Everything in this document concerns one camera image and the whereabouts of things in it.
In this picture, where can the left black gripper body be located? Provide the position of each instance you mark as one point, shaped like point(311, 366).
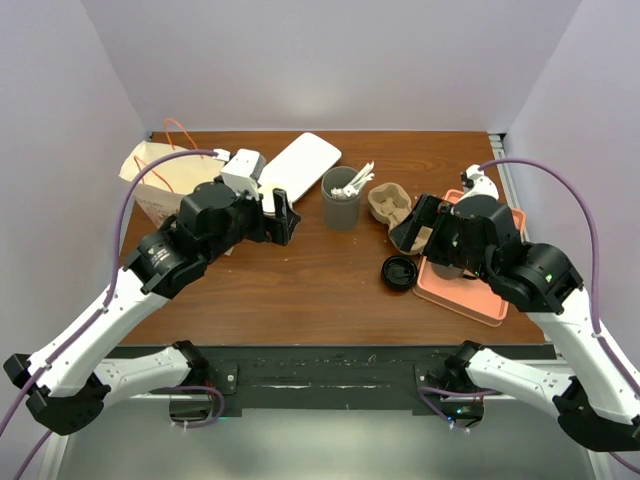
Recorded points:
point(249, 222)

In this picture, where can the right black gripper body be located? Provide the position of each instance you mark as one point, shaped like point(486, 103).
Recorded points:
point(460, 254)

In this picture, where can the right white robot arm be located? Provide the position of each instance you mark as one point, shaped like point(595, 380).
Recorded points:
point(597, 405)

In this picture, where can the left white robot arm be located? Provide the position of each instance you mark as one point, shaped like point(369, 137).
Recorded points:
point(69, 382)

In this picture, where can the beige paper takeout bag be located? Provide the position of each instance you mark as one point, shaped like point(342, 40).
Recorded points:
point(160, 191)

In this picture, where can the stack of paper cups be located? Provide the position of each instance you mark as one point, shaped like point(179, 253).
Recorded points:
point(266, 192)

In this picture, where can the cardboard cup carrier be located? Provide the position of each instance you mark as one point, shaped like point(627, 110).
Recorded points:
point(390, 204)

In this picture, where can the white oblong tray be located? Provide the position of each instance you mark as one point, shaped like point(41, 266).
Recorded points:
point(300, 165)

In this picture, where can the grey cylindrical holder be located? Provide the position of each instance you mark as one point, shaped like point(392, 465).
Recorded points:
point(340, 215)

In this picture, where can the salmon pink tray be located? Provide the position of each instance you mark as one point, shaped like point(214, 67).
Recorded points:
point(461, 292)

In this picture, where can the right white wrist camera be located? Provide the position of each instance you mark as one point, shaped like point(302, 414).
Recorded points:
point(475, 182)

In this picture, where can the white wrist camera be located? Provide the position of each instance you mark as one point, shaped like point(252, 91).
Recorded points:
point(475, 182)
point(242, 172)

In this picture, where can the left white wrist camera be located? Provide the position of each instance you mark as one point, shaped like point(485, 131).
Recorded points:
point(242, 172)

